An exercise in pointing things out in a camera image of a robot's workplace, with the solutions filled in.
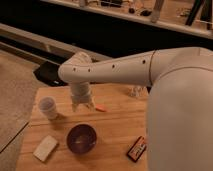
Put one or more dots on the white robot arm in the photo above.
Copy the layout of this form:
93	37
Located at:
179	121

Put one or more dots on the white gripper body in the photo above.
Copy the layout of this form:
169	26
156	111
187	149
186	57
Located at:
81	93

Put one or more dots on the black flat object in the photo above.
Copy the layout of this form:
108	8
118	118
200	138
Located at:
48	74

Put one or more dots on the dark ceramic bowl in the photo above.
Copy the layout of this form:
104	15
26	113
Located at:
81	139

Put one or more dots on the orange small object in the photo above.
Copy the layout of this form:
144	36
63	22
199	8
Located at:
100	108

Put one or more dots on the white sponge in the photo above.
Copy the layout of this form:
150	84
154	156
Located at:
44	149

